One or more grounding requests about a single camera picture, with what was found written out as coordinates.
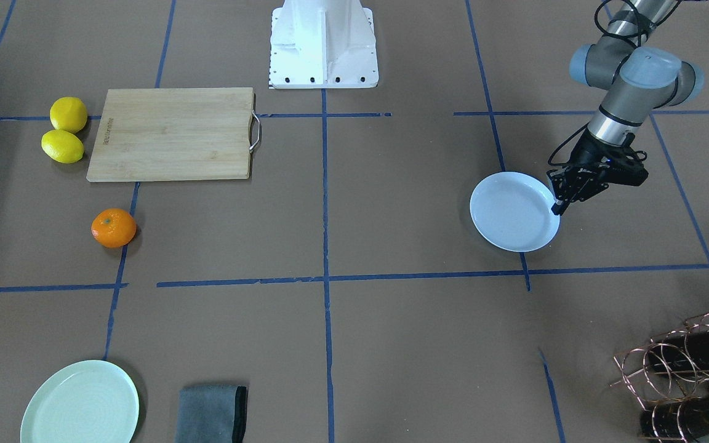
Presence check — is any light blue plate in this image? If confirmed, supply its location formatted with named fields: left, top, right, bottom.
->
left=469, top=172, right=561, bottom=253

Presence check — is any orange fruit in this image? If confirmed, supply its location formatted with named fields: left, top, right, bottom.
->
left=90, top=208, right=138, bottom=249

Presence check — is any light green plate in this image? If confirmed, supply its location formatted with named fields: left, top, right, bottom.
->
left=20, top=360, right=140, bottom=442

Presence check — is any dark wine bottle middle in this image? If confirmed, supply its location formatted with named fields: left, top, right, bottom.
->
left=647, top=330, right=709, bottom=375

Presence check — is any dark wine bottle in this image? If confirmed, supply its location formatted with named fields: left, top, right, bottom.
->
left=647, top=330, right=709, bottom=375
left=639, top=399, right=709, bottom=442

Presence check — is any dark wine bottle front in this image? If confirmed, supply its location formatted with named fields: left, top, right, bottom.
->
left=639, top=399, right=709, bottom=442

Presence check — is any folded grey cloth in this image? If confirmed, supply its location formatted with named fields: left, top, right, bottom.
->
left=174, top=385, right=248, bottom=442

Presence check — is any bamboo cutting board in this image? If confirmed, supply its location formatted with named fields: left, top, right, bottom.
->
left=86, top=87, right=262, bottom=183

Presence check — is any lemon farther from board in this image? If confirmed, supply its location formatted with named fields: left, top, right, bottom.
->
left=49, top=97, right=89, bottom=134

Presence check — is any lemon nearer the board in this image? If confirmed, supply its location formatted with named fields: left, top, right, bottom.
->
left=41, top=129, right=84, bottom=164

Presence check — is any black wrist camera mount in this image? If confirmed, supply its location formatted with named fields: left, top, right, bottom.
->
left=599, top=148, right=648, bottom=187

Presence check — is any copper wire bottle rack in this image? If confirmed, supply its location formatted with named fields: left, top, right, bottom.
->
left=612, top=312, right=709, bottom=442

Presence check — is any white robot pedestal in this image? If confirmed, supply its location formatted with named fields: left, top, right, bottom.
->
left=268, top=1, right=380, bottom=89

